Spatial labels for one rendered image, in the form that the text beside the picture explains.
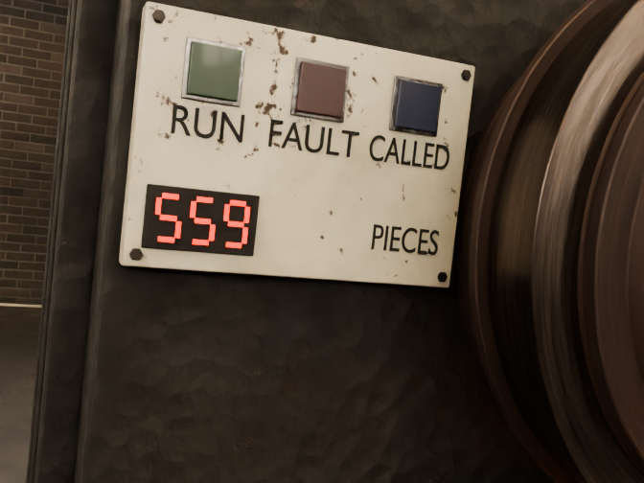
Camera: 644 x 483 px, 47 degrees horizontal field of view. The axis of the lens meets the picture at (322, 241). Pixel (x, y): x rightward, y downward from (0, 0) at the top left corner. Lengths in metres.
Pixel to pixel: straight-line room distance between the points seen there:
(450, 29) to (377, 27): 0.07
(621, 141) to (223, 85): 0.27
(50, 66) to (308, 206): 6.03
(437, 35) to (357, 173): 0.14
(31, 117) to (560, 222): 6.13
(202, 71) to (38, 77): 6.01
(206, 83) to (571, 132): 0.24
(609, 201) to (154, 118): 0.30
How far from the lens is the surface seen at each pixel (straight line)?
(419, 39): 0.62
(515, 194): 0.52
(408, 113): 0.58
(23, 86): 6.52
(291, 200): 0.54
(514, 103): 0.55
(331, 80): 0.55
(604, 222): 0.49
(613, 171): 0.49
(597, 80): 0.51
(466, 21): 0.64
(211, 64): 0.53
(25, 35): 6.57
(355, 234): 0.56
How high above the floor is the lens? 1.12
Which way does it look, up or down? 3 degrees down
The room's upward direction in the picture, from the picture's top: 6 degrees clockwise
